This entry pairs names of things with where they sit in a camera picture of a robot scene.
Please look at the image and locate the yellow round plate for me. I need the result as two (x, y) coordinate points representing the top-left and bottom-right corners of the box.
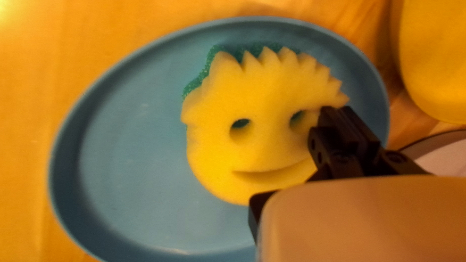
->
(399, 0), (466, 124)

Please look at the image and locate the teal round plate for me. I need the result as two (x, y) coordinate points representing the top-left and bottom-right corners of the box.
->
(47, 16), (390, 262)

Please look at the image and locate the yellow smiling face sponge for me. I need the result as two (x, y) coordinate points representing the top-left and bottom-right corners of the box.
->
(181, 45), (350, 206)

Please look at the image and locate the grey round plate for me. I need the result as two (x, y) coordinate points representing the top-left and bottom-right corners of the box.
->
(399, 129), (466, 177)

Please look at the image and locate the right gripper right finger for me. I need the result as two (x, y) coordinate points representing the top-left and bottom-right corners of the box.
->
(318, 105), (433, 177)

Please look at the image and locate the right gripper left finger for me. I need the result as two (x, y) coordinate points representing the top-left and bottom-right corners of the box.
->
(249, 125), (365, 244)

